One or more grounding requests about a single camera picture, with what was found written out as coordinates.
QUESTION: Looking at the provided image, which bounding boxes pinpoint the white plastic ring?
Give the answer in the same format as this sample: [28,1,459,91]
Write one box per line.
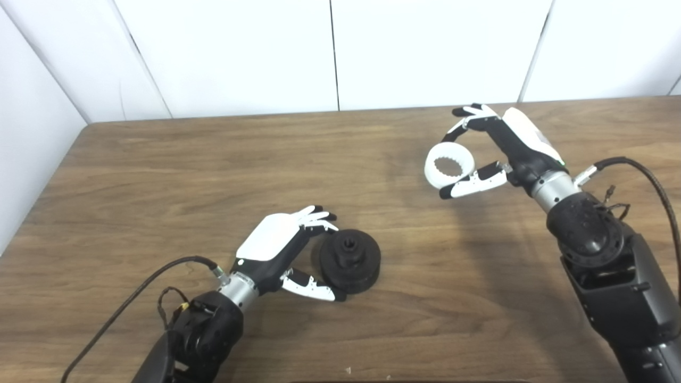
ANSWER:
[424,141,476,190]

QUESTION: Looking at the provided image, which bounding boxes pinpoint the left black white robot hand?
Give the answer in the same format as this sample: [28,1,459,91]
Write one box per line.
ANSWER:
[230,205,347,302]

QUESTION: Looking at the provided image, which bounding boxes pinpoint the left wrist thin wires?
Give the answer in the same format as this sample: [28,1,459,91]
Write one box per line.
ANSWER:
[157,287,205,328]

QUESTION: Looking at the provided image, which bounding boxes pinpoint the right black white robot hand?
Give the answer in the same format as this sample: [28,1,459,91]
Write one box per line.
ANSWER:
[439,103,569,200]

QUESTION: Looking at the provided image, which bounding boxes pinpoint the wrist thin wires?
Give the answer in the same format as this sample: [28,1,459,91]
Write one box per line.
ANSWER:
[157,287,205,328]
[601,185,631,221]

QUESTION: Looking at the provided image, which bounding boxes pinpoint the round black plastic part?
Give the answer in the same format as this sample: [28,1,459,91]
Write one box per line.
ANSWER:
[319,229,381,295]

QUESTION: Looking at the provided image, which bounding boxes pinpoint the right wrist thin wires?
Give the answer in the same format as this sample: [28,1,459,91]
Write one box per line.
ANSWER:
[601,185,631,221]

